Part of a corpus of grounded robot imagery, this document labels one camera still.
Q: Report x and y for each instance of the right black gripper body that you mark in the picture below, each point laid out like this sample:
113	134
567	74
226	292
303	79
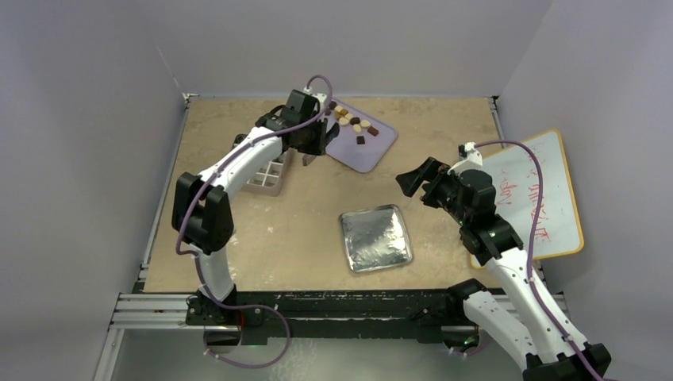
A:
443	194

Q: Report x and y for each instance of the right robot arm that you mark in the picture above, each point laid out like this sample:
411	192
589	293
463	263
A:
539	337

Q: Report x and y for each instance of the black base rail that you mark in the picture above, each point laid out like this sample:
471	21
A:
428	316

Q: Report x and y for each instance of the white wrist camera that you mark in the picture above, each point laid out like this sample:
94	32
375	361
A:
321	97
470	158

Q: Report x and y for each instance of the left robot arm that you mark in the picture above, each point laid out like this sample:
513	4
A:
202	213

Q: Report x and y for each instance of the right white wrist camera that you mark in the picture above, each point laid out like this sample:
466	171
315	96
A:
470	158

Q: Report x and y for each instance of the brown square chocolate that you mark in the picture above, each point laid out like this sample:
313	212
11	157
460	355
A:
373	131

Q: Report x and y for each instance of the yellow framed whiteboard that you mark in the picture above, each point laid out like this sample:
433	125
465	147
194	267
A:
542	210

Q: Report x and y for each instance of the purple plastic tray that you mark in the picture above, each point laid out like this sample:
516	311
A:
362	158

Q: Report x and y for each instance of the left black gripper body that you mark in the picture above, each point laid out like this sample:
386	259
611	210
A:
311	141

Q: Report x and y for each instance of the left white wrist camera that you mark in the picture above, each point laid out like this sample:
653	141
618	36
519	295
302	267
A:
321	97

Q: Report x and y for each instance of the silver metal box lid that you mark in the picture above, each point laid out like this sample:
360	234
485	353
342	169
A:
375	238

